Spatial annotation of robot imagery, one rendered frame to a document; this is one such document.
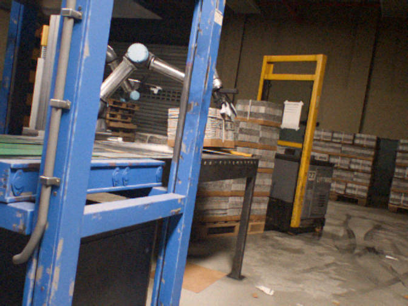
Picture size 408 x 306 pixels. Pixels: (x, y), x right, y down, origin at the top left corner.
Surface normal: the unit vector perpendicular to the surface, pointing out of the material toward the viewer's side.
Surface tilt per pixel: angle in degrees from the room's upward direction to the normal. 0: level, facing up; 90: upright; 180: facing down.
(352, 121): 90
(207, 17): 90
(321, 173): 90
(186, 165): 90
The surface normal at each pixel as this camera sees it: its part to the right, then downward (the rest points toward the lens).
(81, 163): 0.90, 0.16
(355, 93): -0.41, -0.01
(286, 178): -0.72, -0.07
